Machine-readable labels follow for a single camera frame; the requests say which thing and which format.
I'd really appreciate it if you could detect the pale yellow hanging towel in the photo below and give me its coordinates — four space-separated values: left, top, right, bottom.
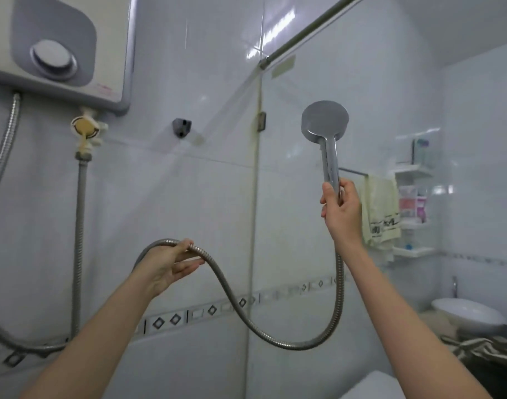
359 174 402 250

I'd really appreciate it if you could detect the white ceramic sink basin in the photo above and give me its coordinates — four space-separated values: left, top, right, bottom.
431 297 506 334

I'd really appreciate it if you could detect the white corner shelf rack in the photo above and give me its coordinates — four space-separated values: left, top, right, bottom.
392 128 442 260

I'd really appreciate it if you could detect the metal water inlet hose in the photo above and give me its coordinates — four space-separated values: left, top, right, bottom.
70 158 90 342

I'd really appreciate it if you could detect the glass shower partition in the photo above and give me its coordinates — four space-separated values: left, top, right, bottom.
244 0 404 399

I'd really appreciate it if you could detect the person's right forearm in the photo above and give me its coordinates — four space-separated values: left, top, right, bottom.
337 240 493 399

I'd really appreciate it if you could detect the chrome hand shower head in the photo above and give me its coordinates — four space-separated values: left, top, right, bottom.
300 100 350 196

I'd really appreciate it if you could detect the person's left hand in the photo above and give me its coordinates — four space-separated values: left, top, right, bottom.
131 238 206 300

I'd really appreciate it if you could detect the white yellow water valve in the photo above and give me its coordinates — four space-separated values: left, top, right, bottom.
70 106 109 162

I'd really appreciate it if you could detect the pale sticker on glass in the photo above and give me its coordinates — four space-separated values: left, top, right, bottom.
271 54 297 79

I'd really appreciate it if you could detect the white pink toiletry container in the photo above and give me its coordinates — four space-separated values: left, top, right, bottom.
399 185 417 219

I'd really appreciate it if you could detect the white toilet tank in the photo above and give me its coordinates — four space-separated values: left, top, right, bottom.
340 370 406 399

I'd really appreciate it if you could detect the metal partition support rail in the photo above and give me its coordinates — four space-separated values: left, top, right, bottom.
258 0 367 71

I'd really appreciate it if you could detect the flexible metal shower hose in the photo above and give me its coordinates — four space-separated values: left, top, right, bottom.
0 92 346 359

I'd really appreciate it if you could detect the white electric water heater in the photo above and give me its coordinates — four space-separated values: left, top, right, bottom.
0 0 138 117

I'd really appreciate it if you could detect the person's right hand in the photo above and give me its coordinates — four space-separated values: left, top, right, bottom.
320 177 365 255

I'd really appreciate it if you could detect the person's left forearm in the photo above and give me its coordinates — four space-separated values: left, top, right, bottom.
18 268 163 399

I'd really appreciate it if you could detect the black white striped cloth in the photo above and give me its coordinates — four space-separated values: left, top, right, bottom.
440 334 507 378

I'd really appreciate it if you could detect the clear toiletry bottle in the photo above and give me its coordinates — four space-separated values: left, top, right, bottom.
413 139 430 167

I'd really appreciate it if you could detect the grey shower head wall holder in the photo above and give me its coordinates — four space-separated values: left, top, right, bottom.
172 118 192 139

